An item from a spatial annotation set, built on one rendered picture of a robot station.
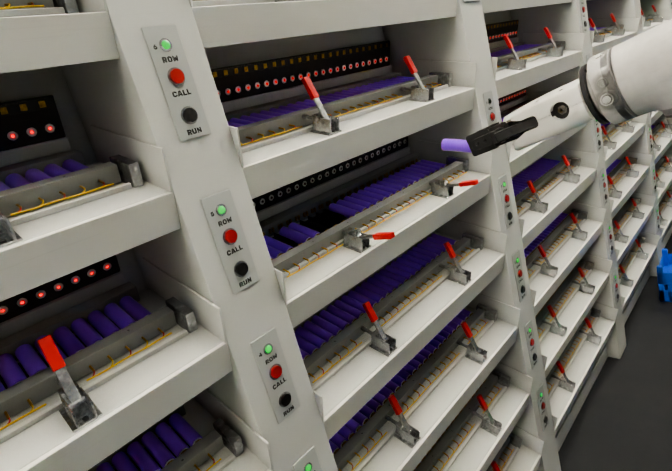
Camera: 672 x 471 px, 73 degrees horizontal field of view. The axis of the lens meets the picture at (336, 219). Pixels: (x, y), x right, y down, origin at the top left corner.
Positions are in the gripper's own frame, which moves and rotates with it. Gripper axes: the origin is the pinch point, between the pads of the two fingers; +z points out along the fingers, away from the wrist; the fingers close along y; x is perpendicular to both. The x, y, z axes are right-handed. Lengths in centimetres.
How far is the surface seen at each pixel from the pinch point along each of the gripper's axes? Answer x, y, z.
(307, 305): -10.7, -26.6, 20.1
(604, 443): -100, 57, 35
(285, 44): 31.2, -0.1, 29.8
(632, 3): 20, 170, 12
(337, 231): -3.9, -13.7, 22.6
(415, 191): -4.5, 8.9, 22.9
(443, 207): -9.4, 10.2, 19.2
